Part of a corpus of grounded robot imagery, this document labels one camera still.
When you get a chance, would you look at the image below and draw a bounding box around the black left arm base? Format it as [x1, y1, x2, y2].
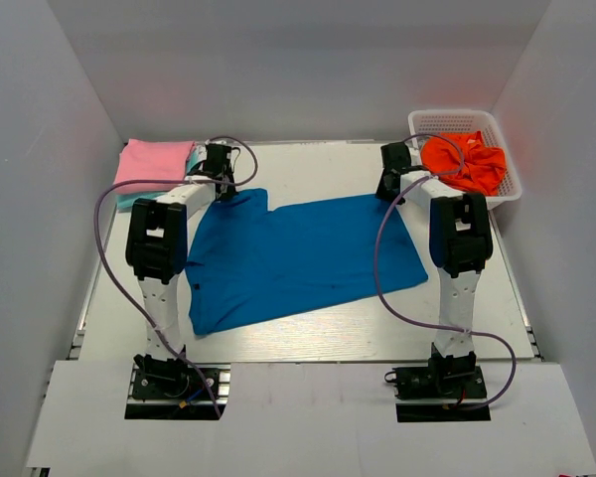
[124, 365, 230, 421]

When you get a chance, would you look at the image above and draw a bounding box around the orange t shirt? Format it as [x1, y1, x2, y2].
[420, 131, 507, 197]

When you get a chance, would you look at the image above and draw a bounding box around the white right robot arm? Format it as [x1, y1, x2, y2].
[373, 136, 493, 359]

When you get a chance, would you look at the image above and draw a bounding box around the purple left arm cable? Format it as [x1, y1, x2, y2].
[93, 135, 259, 419]

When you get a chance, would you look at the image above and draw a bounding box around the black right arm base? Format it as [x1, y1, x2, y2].
[384, 366, 491, 423]

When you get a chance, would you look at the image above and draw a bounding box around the blue t shirt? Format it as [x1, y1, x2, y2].
[185, 189, 428, 335]

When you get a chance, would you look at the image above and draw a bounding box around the folded mint t shirt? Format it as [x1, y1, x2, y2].
[116, 146, 200, 211]

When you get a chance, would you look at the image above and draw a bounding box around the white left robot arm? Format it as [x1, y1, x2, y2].
[125, 136, 240, 357]

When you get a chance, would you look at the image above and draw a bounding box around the white plastic laundry basket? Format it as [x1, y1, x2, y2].
[408, 109, 522, 211]

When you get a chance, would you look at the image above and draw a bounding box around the folded pink t shirt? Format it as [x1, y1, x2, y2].
[114, 139, 196, 195]

